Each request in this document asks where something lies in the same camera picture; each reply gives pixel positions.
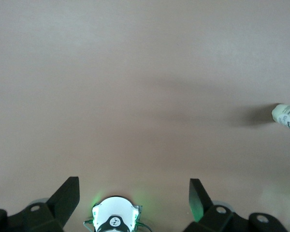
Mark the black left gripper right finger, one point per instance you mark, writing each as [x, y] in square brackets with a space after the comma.
[215, 220]

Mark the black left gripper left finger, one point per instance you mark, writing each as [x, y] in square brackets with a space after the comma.
[50, 217]

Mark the white blue tennis ball can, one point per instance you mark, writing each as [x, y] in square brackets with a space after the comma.
[287, 116]

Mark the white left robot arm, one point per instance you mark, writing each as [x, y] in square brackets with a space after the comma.
[114, 207]

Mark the brown table mat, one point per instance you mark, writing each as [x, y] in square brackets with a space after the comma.
[111, 72]

